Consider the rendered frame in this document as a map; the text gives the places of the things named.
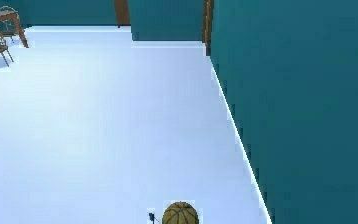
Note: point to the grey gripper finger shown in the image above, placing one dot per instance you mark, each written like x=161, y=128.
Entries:
x=151, y=217

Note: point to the orange basketball with black stripes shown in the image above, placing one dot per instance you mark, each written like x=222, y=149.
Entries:
x=180, y=214

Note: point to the brown room door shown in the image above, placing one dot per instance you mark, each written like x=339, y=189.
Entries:
x=122, y=12

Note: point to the brown wooden door frame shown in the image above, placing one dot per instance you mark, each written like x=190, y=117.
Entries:
x=207, y=23

